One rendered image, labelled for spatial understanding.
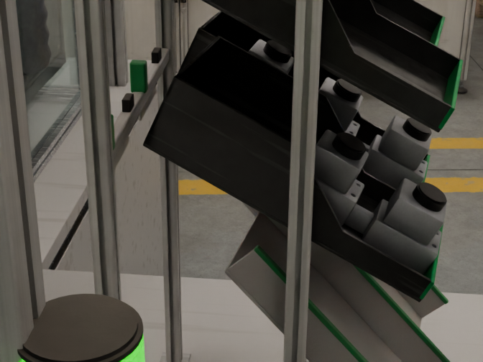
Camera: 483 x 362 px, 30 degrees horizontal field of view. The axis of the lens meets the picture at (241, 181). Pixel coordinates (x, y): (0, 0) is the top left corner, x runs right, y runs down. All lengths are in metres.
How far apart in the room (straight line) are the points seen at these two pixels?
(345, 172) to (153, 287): 0.68
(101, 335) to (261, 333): 0.98
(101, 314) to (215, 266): 2.80
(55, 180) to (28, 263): 1.45
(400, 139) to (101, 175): 0.34
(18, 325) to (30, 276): 0.02
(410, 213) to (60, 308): 0.48
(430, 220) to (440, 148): 3.42
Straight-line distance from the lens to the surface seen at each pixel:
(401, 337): 0.99
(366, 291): 0.96
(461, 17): 4.85
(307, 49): 0.70
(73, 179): 1.80
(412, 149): 0.95
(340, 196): 0.82
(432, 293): 1.13
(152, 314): 1.37
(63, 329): 0.36
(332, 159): 0.80
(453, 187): 3.85
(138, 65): 0.90
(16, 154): 0.34
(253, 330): 1.33
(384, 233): 0.82
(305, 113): 0.72
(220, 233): 3.37
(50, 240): 1.59
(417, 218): 0.81
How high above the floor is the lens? 1.62
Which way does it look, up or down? 25 degrees down
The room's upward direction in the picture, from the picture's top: 1 degrees clockwise
